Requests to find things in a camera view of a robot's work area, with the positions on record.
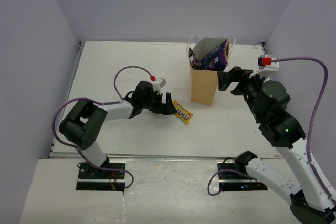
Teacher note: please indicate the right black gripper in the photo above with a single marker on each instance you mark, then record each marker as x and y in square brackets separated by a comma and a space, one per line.
[226, 78]

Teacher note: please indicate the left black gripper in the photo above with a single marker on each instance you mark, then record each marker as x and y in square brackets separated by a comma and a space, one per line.
[159, 104]

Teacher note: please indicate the yellow M&M's packet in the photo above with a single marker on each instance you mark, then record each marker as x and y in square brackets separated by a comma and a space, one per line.
[183, 114]

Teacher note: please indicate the blue purple snack bag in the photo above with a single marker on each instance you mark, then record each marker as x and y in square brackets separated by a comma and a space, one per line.
[214, 54]

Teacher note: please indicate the purple M&M's packet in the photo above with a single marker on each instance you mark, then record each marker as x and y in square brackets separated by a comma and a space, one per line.
[194, 62]

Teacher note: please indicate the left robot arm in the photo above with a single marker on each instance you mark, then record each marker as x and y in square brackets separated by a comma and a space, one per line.
[81, 126]

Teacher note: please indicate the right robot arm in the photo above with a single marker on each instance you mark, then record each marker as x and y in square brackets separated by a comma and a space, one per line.
[267, 101]

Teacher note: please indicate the brown paper bag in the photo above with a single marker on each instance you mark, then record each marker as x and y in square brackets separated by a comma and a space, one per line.
[203, 82]

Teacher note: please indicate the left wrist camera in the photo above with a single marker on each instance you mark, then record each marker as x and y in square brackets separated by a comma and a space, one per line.
[160, 83]

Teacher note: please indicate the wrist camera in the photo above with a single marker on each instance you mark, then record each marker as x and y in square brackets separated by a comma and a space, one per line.
[160, 83]
[266, 66]

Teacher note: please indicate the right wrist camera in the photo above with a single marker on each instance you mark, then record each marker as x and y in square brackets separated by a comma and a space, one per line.
[266, 66]

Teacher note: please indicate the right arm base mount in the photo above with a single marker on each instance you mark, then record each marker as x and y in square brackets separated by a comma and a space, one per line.
[232, 175]

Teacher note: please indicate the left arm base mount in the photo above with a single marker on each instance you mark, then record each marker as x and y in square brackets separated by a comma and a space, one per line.
[92, 179]

